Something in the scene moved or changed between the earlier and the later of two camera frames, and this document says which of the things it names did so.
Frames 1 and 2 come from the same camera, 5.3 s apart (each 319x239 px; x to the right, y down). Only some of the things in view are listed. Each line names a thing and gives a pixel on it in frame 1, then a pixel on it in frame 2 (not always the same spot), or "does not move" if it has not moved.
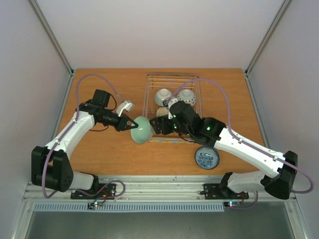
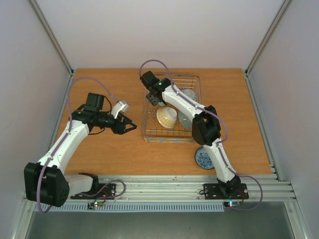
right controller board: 232,204 does not move
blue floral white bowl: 207,157 does not move
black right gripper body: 162,124 to 152,97
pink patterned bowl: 188,96 does not move
